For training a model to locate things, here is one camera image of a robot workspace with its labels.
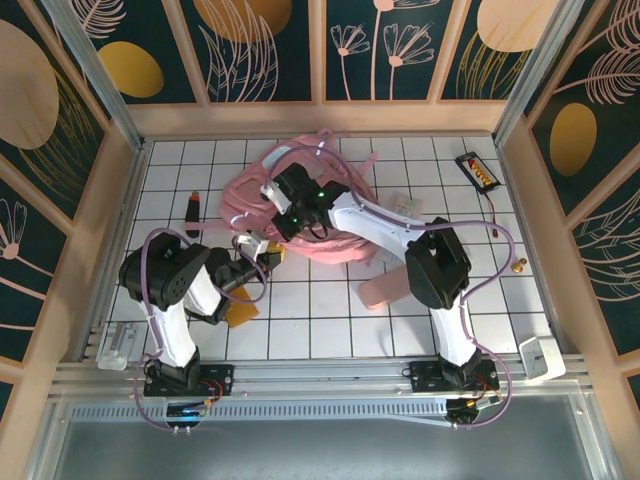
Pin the pink student backpack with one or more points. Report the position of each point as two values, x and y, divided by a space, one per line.
247 192

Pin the pink pencil case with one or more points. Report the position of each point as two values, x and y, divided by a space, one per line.
380 292

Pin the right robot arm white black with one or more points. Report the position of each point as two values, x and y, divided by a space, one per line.
370 220

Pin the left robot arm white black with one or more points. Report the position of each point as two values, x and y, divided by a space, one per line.
172 330

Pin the orange-brown leather wallet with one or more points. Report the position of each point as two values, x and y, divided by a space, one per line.
245 314

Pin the red and black marker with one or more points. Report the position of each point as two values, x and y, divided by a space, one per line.
193 212

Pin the black tray with red-orange items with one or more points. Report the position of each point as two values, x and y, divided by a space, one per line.
479 173

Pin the grey metal panel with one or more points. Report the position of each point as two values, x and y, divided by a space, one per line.
320 450

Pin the white square clock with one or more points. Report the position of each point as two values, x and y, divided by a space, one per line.
540 359

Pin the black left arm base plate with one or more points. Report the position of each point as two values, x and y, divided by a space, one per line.
220 379

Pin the aluminium mounting rail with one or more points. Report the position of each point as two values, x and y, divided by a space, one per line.
320 372

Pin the aluminium side rail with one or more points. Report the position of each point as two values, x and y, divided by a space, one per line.
129 200
544 300

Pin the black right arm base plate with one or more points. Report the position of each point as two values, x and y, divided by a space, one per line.
425 376

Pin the aluminium frame post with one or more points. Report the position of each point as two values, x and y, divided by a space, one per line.
96 75
531 75

